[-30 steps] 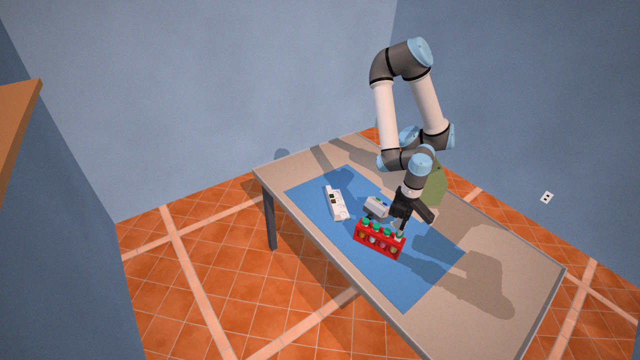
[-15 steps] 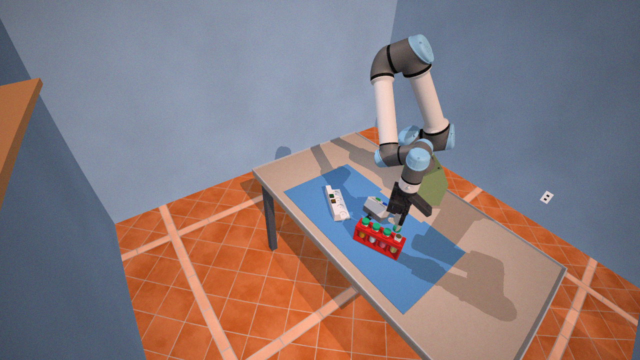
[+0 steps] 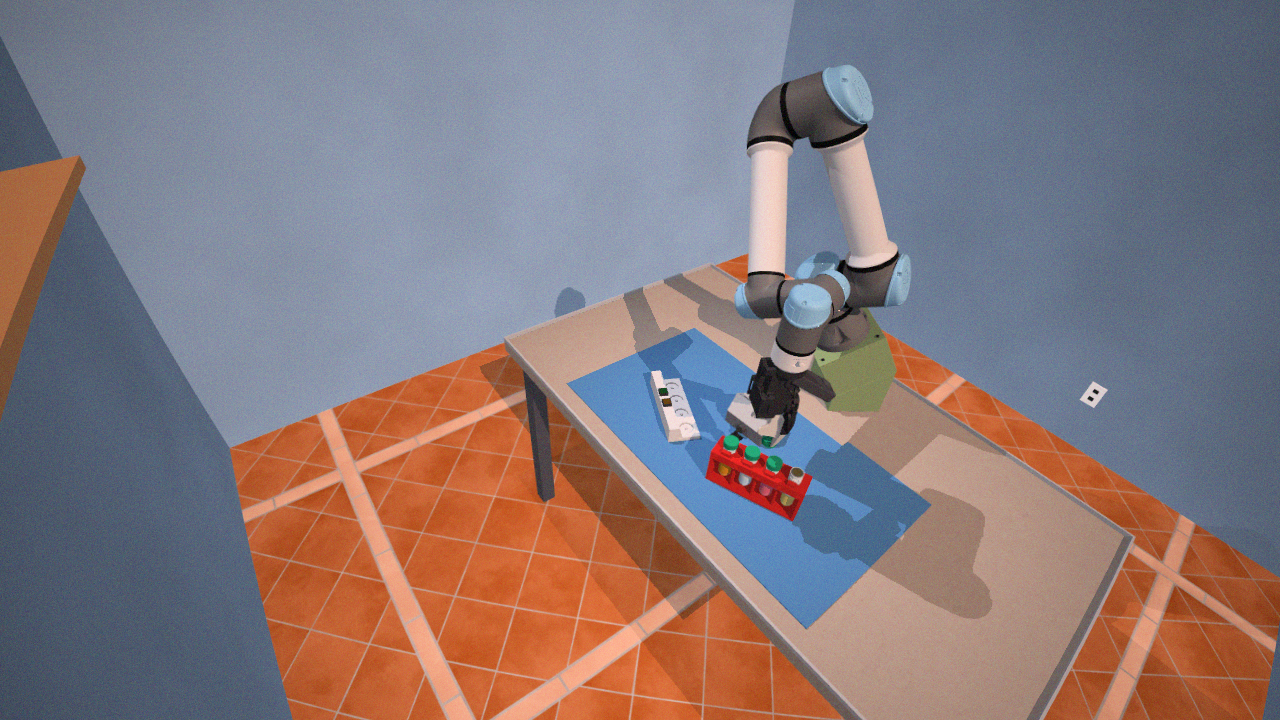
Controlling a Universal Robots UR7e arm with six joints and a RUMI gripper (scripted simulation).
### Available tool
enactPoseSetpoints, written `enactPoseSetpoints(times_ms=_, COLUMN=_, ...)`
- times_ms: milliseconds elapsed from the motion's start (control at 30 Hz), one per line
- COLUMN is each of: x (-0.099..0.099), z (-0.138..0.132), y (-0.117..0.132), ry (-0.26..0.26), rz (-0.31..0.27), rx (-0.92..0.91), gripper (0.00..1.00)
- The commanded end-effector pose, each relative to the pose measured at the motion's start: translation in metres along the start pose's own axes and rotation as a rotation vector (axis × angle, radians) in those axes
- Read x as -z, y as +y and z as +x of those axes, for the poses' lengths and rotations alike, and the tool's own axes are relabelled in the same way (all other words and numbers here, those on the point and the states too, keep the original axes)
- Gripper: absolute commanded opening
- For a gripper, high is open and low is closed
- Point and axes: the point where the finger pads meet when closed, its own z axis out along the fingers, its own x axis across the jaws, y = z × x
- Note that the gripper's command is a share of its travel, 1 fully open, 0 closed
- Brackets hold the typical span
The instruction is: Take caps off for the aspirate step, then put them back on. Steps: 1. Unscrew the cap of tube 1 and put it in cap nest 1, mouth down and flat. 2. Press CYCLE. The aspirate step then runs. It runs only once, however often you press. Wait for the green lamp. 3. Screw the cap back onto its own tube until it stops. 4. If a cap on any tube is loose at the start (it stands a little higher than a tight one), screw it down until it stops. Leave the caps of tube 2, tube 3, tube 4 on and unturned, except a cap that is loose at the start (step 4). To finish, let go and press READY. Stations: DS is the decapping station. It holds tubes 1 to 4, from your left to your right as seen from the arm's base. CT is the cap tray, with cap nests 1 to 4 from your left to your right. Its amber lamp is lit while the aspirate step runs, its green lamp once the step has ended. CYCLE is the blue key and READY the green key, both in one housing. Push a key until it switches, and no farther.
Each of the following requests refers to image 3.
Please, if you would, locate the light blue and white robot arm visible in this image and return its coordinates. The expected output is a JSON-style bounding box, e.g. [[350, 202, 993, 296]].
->
[[733, 65, 911, 402]]

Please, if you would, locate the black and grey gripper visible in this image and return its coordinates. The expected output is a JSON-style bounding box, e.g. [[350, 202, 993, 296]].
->
[[748, 357, 806, 447]]

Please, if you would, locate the blue flat mat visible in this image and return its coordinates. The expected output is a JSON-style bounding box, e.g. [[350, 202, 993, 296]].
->
[[567, 328, 932, 629]]

